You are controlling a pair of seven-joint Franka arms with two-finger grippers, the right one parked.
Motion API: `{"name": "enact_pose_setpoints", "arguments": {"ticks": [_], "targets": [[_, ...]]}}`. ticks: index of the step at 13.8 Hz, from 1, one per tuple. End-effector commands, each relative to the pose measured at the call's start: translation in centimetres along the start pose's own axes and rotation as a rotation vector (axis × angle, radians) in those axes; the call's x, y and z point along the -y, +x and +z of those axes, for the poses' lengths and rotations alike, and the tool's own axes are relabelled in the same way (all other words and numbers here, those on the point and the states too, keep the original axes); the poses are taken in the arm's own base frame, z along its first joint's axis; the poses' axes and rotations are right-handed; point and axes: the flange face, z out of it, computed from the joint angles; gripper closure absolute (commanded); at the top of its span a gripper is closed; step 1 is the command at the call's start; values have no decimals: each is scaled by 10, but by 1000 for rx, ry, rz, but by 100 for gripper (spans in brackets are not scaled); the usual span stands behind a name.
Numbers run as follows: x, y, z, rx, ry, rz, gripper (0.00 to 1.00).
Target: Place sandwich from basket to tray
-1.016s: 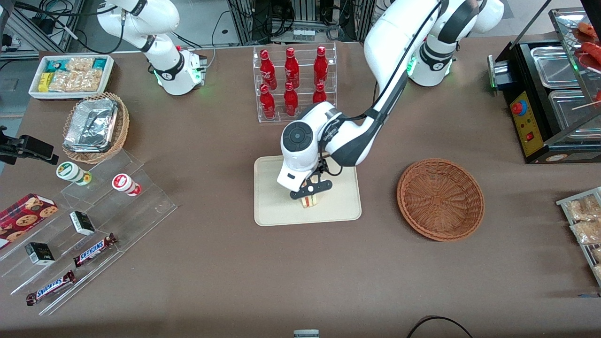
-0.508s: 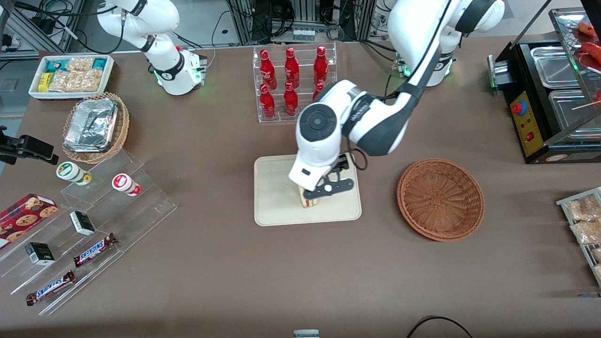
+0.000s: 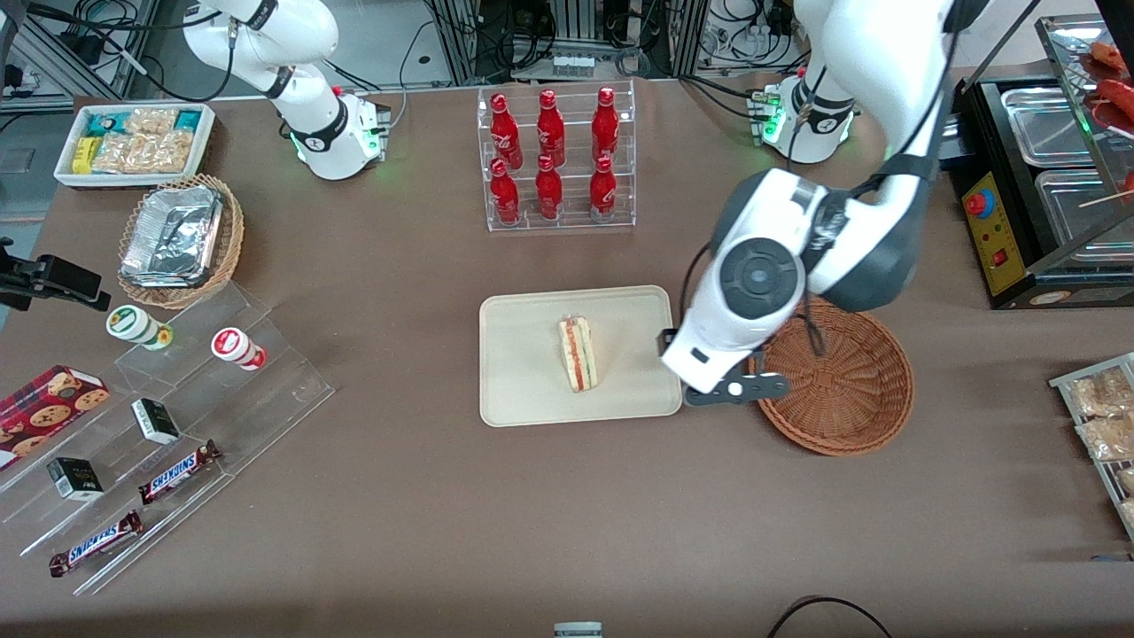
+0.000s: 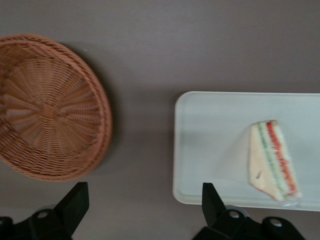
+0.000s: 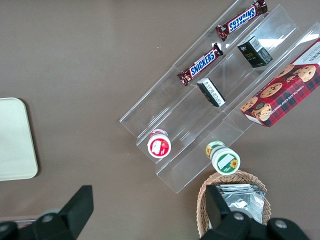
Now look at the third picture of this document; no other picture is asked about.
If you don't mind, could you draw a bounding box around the triangular sandwich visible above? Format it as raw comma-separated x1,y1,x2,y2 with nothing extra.
557,315,600,394

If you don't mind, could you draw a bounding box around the clear bag of crackers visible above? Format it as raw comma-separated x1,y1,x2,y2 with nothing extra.
1076,415,1134,462
1068,368,1134,417

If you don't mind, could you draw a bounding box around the clear acrylic stepped display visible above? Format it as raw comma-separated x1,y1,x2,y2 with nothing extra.
0,282,336,596

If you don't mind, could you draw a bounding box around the small black box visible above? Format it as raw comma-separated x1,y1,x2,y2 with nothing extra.
131,398,182,446
46,457,105,502

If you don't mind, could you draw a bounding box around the round brown wicker basket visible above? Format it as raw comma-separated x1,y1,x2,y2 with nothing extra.
749,297,915,457

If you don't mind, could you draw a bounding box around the steel warmer pan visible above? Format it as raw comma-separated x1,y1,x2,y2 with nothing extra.
1035,168,1134,267
1001,87,1097,169

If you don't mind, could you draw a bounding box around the silver foil container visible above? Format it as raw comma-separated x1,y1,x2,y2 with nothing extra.
120,184,224,289

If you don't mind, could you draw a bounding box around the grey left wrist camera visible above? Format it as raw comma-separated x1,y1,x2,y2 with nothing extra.
682,372,789,408

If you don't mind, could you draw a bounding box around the brown snickers bar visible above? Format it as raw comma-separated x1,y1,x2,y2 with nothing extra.
49,510,144,579
138,440,222,506

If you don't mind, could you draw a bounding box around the black food warmer machine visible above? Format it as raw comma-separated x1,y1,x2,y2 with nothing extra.
950,13,1134,311

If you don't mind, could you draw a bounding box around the red sausage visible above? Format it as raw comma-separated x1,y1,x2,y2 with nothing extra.
1094,80,1134,134
1091,41,1134,75

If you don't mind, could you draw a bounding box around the grey wire tray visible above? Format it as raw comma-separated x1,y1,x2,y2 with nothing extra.
1049,353,1134,541

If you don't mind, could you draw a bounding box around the white rectangular snack bin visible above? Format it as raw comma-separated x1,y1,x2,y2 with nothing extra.
53,103,216,191

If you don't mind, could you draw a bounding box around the black floor cable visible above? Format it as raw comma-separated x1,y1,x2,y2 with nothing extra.
766,596,891,638

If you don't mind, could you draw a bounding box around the red lidded white cup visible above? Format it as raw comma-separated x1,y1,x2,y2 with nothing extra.
211,327,268,371

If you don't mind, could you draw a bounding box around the clear acrylic bottle rack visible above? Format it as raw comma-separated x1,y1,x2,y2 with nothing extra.
477,80,637,233

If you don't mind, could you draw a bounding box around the red cookie box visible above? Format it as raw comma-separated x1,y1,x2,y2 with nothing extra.
0,365,112,471

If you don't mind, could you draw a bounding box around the large clear cracker bag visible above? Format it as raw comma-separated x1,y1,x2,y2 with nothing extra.
93,131,196,175

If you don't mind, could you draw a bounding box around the cream plastic tray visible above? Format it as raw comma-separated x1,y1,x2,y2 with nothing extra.
479,284,684,428

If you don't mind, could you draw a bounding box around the green lidded white cup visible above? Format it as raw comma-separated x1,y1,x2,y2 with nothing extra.
105,305,175,352

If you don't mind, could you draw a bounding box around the light wicker basket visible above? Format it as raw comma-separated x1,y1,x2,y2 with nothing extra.
117,174,245,310

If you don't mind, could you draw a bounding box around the red cola bottle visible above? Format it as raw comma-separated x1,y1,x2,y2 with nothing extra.
592,86,619,162
589,155,617,222
535,154,563,221
490,158,521,225
537,89,566,166
490,93,522,169

